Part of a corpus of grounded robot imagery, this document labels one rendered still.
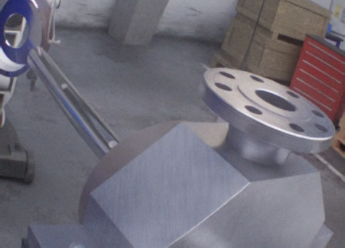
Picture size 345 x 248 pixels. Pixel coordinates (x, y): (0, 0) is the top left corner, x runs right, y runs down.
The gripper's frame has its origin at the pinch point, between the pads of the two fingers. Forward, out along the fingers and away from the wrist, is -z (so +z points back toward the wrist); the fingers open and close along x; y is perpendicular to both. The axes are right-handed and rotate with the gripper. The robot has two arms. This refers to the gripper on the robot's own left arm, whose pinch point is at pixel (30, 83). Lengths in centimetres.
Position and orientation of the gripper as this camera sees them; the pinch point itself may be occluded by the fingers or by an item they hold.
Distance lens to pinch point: 294.2
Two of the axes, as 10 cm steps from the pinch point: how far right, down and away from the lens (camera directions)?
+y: 8.5, 0.9, 5.1
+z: 2.2, -9.6, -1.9
